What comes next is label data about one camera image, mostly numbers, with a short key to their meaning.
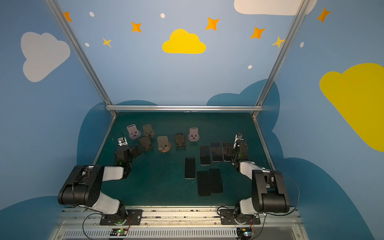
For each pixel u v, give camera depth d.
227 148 0.88
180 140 0.99
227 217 0.74
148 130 1.04
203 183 0.88
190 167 0.92
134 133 1.04
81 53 0.85
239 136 0.83
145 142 0.97
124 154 0.72
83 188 0.45
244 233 0.71
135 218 0.74
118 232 0.71
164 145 0.97
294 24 0.75
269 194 0.45
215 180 0.89
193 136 1.04
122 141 0.81
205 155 0.96
